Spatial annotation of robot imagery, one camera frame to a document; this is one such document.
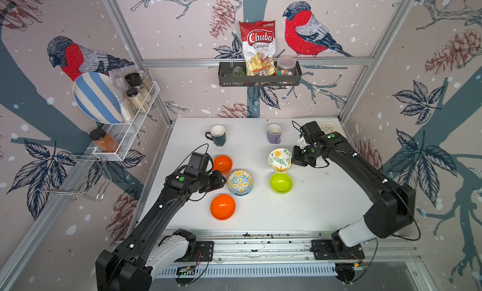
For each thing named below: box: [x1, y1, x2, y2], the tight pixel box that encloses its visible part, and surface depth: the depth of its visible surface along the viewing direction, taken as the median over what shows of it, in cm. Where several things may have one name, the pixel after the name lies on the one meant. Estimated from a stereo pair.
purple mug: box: [266, 123, 282, 145], surface depth 106 cm
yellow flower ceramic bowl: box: [267, 148, 295, 174], surface depth 87 cm
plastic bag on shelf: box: [109, 67, 136, 123], surface depth 73 cm
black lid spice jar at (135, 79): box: [124, 70, 145, 90], surface depth 81 cm
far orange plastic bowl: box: [212, 154, 233, 175], surface depth 99 cm
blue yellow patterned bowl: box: [227, 169, 255, 197], surface depth 90 cm
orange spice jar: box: [89, 128, 120, 153], surface depth 63 cm
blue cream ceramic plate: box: [317, 121, 347, 140], surface depth 120 cm
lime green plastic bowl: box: [269, 171, 294, 195], surface depth 92 cm
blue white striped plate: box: [72, 71, 123, 125], surface depth 68 cm
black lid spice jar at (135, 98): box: [125, 88, 145, 111], surface depth 78 cm
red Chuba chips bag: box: [239, 20, 277, 76], surface depth 83 cm
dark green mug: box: [204, 124, 226, 147], surface depth 106 cm
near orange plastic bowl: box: [210, 194, 236, 221], surface depth 83 cm
